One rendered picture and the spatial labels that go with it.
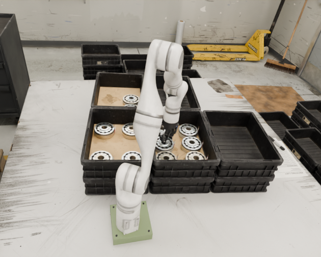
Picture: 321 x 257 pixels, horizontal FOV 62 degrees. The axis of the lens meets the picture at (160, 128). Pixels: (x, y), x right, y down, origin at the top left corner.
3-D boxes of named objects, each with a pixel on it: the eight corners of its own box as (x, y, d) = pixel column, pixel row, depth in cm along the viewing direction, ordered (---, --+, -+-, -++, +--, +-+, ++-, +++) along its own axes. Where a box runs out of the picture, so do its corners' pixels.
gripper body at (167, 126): (171, 125, 122) (169, 140, 127) (182, 117, 127) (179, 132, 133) (159, 118, 125) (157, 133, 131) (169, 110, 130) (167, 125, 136)
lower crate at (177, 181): (210, 195, 130) (215, 178, 123) (149, 196, 126) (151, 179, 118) (194, 140, 161) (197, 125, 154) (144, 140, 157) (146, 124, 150)
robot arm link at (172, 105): (185, 108, 125) (167, 104, 126) (190, 79, 115) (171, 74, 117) (181, 116, 120) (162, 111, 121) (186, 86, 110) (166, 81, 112)
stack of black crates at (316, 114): (333, 152, 256) (352, 124, 235) (307, 155, 248) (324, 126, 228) (306, 126, 286) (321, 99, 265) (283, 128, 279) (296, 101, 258)
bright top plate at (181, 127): (199, 136, 140) (199, 135, 140) (180, 135, 139) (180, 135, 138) (195, 124, 148) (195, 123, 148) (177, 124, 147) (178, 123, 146)
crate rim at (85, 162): (152, 165, 113) (153, 161, 112) (80, 165, 109) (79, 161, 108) (147, 111, 144) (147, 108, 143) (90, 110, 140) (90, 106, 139)
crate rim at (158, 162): (220, 165, 117) (221, 161, 116) (153, 165, 113) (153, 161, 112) (201, 113, 148) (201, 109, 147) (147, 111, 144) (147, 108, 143)
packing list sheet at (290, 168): (311, 176, 147) (311, 175, 147) (274, 180, 142) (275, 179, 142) (278, 137, 172) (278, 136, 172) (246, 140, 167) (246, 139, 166)
